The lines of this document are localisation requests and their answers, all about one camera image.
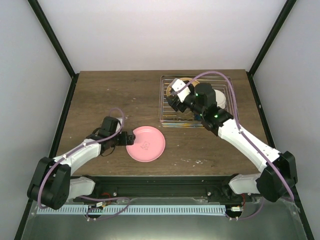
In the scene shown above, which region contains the metal wire dish rack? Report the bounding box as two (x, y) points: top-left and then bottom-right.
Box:
(158, 74), (241, 129)

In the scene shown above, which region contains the pink plate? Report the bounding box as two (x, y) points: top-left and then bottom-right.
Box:
(126, 126), (166, 163)

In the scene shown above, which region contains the white scalloped bowl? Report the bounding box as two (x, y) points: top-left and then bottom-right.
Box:
(214, 89), (227, 109)

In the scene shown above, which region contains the yellow plate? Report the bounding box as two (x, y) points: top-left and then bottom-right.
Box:
(166, 77), (200, 96)

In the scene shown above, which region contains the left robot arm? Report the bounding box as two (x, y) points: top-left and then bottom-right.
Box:
(27, 116), (136, 210)

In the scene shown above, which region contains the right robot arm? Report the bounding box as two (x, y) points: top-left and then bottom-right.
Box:
(166, 78), (298, 203)

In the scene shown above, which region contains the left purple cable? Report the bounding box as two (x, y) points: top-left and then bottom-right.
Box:
(37, 107), (131, 222)

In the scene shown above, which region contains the purple cable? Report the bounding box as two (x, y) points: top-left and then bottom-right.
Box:
(176, 71), (296, 222)
(37, 107), (131, 222)

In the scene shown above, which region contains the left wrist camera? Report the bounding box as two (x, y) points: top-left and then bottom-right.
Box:
(116, 117), (124, 131)

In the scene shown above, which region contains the light blue slotted cable duct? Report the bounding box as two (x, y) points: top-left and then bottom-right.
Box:
(36, 204), (226, 216)

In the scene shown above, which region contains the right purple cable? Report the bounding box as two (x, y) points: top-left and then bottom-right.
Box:
(176, 71), (296, 222)

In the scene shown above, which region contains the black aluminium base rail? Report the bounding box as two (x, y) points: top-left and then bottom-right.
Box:
(69, 176), (296, 203)

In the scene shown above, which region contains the left black frame post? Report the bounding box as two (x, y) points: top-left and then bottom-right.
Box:
(26, 0), (77, 78)

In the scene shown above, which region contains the black frame post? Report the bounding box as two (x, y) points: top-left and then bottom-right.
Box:
(248, 0), (298, 76)
(26, 0), (77, 78)

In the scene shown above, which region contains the right black frame post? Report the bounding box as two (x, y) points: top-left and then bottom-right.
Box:
(248, 0), (298, 76)

